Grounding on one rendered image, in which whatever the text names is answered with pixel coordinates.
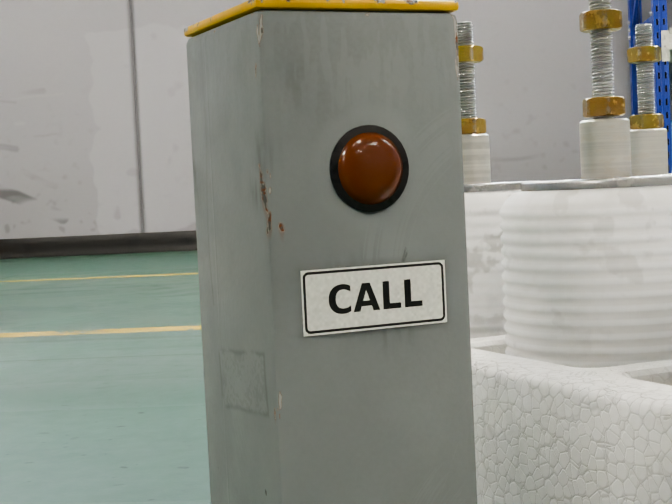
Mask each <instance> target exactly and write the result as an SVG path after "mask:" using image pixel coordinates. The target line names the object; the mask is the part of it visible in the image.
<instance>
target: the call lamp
mask: <svg viewBox="0 0 672 504"><path fill-rule="evenodd" d="M338 173H339V178H340V181H341V184H342V186H343V188H344V190H345V191H346V192H347V193H348V195H349V196H351V197H352V198H353V199H354V200H356V201H358V202H360V203H363V204H369V205H374V204H379V203H382V202H384V201H386V200H387V199H389V198H390V197H391V196H392V195H393V194H394V193H395V192H396V190H397V189H398V187H399V185H400V183H401V180H402V175H403V163H402V158H401V155H400V152H399V151H398V149H397V147H396V146H395V144H394V143H393V142H392V141H391V140H390V139H388V138H387V137H385V136H384V135H382V134H379V133H374V132H366V133H362V134H359V135H356V136H355V137H353V138H352V139H351V140H350V141H349V142H348V143H347V144H346V145H345V147H344V148H343V150H342V152H341V154H340V158H339V162H338Z"/></svg>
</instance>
